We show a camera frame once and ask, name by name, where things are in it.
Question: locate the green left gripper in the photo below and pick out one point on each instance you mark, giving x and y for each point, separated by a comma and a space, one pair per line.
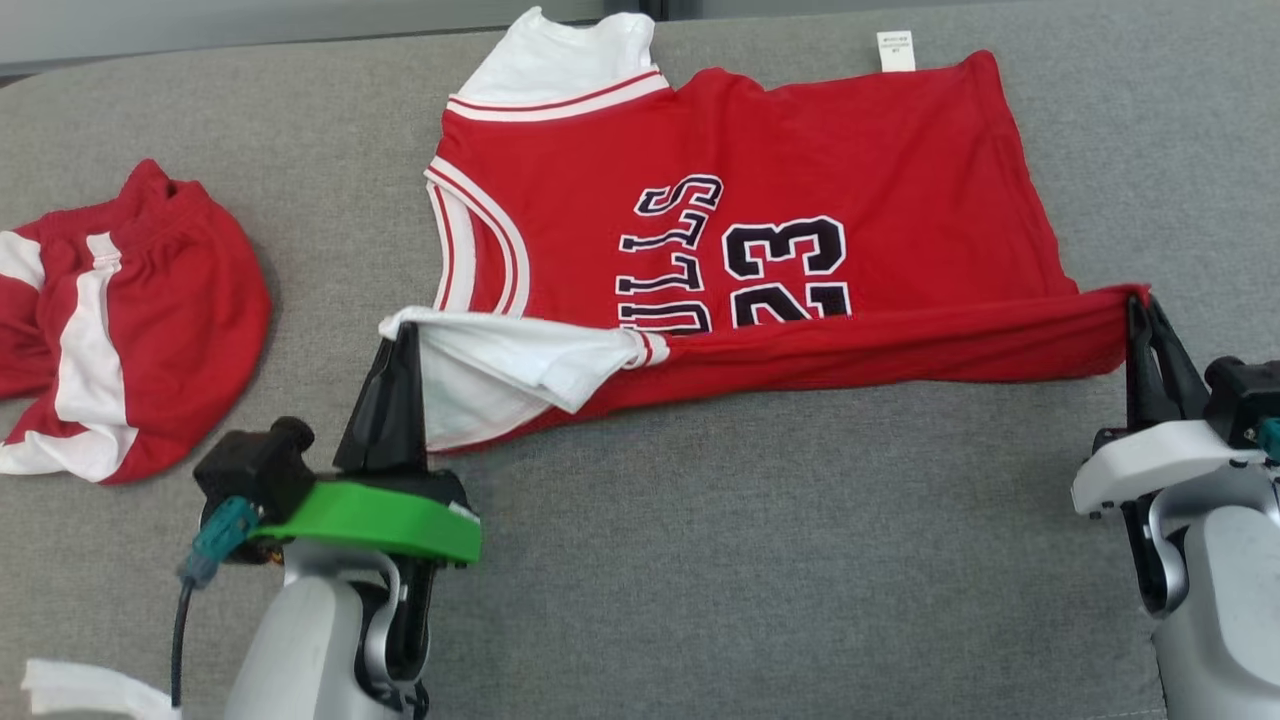
390, 520

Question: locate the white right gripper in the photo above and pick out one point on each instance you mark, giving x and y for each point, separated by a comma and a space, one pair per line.
1150, 460

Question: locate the red and white shorts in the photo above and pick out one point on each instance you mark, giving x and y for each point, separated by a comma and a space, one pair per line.
190, 330

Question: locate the red basketball jersey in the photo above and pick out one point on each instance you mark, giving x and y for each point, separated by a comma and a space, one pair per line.
850, 180

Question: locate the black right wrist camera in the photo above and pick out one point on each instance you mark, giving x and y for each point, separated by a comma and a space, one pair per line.
1245, 395

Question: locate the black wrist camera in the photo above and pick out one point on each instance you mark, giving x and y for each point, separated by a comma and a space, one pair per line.
255, 465
1245, 395

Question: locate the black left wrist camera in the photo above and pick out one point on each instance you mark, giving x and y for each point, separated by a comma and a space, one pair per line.
255, 465

